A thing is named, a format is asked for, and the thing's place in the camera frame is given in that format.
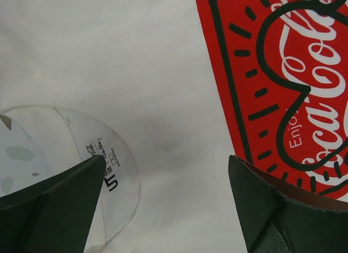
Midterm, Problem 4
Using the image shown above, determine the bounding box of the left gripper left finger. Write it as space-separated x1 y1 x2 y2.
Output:
1 156 106 253

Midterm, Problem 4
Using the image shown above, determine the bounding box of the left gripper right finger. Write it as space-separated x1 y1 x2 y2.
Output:
228 155 347 252

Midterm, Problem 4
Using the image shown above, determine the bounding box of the white t shirt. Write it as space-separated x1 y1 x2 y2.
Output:
1 0 347 252

